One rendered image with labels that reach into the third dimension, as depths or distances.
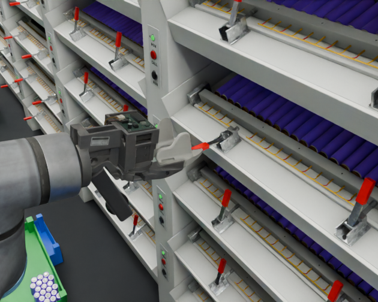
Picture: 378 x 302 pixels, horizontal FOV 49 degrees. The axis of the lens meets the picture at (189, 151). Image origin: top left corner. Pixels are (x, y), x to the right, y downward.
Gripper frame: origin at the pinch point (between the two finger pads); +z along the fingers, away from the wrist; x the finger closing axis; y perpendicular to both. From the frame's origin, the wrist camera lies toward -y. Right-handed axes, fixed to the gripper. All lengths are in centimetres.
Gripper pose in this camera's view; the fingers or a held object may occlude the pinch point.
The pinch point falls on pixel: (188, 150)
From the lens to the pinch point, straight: 69.9
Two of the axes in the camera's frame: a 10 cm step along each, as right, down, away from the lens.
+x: -5.6, -4.6, 6.9
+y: 1.3, -8.7, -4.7
